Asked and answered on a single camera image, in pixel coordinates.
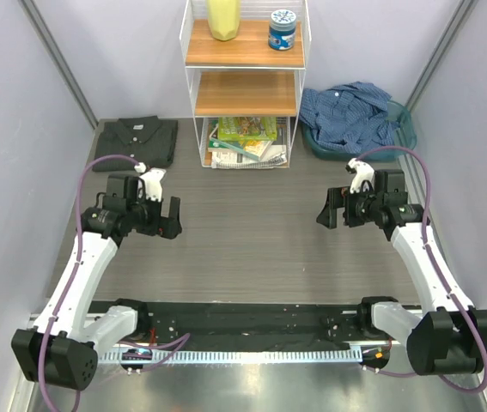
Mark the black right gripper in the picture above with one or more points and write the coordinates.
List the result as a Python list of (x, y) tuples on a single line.
[(340, 197)]

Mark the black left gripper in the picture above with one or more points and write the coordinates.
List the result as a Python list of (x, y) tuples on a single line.
[(161, 226)]

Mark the blue plaid long sleeve shirt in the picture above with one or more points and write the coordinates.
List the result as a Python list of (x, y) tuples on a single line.
[(348, 119)]

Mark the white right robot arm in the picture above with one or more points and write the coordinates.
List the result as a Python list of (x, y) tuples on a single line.
[(450, 334)]

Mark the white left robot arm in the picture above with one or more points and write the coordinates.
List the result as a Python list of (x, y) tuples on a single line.
[(60, 348)]

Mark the stack of books and papers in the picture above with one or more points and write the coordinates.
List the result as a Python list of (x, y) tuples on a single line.
[(245, 154)]

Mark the folded dark grey shirt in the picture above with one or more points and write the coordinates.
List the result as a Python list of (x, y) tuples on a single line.
[(150, 140)]

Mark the teal plastic basin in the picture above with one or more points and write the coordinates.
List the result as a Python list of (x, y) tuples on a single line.
[(403, 135)]

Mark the green picture book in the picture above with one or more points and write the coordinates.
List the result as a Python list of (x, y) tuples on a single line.
[(247, 128)]

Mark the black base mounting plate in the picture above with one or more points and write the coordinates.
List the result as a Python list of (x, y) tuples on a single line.
[(264, 327)]

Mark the blue jar with lid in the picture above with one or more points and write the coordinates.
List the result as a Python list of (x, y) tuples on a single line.
[(282, 29)]

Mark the yellow vase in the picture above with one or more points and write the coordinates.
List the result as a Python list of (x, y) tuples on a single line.
[(223, 18)]

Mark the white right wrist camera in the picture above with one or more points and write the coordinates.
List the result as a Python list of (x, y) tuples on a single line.
[(363, 179)]

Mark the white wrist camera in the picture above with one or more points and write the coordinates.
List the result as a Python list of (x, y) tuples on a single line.
[(363, 179), (151, 178)]

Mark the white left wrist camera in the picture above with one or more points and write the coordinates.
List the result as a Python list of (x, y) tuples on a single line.
[(151, 178)]

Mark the white slotted cable duct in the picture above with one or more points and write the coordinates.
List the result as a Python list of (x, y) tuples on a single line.
[(132, 357)]

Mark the white wire wooden shelf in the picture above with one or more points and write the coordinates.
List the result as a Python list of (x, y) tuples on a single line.
[(244, 75)]

